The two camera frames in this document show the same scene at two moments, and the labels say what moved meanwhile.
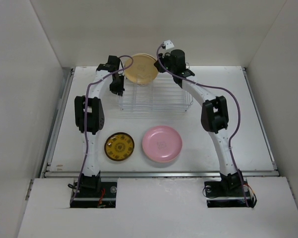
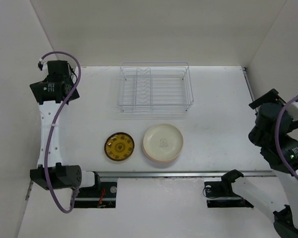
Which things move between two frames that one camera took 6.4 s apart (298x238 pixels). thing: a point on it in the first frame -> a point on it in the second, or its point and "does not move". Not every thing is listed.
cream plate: [143, 53] -> [163, 142]
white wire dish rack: [164, 92] does not move
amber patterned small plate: [119, 146] does not move
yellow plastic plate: [142, 71] -> [163, 160]
